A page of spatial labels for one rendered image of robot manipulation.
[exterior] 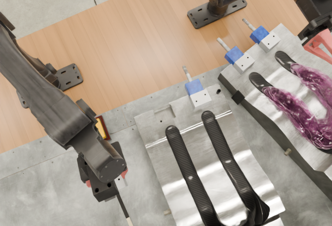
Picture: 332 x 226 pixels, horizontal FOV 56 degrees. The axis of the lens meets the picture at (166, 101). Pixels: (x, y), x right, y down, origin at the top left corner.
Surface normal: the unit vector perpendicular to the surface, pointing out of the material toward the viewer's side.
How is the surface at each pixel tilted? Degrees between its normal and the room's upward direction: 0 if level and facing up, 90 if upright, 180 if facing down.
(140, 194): 0
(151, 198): 0
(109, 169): 64
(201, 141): 3
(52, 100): 16
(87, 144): 26
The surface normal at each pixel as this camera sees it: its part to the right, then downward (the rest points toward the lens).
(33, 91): 0.19, -0.06
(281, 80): -0.26, -0.55
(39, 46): 0.00, -0.25
